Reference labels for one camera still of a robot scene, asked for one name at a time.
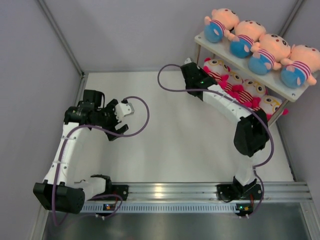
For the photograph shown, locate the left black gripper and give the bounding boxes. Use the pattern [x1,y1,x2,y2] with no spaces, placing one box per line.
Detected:
[93,99,128,141]

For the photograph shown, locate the orange doll table back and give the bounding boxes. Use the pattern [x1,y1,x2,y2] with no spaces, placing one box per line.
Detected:
[204,8,240,43]

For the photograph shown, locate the orange doll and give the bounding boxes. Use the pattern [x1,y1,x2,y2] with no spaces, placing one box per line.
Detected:
[224,20,266,59]
[280,44,320,89]

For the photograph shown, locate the white doll glasses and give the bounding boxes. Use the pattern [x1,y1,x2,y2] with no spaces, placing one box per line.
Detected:
[255,94,283,121]

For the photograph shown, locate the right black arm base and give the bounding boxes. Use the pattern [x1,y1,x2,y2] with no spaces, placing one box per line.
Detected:
[217,183,263,202]

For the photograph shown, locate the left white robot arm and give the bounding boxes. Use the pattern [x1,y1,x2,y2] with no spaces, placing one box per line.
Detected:
[33,90,134,214]

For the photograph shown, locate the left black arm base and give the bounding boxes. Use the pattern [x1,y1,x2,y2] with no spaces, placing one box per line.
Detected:
[90,184,129,201]

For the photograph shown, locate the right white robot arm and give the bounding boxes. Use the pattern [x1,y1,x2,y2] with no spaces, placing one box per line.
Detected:
[180,62,270,199]

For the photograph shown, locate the white two-tier shelf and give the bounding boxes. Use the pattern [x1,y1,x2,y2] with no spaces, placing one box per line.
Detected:
[193,33,313,127]

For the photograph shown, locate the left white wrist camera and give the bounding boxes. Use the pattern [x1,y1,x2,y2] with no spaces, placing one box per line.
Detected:
[114,102,135,120]

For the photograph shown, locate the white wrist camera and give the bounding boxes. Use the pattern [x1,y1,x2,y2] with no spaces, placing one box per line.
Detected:
[184,57,193,65]
[114,102,135,120]

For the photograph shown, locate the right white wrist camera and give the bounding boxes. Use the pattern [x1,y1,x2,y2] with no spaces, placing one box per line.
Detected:
[184,57,193,65]

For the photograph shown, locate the white slotted cable duct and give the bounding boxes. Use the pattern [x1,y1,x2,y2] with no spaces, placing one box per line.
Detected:
[80,202,252,214]

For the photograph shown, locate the aluminium front rail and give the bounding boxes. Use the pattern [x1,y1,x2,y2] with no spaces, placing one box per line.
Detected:
[39,181,313,201]

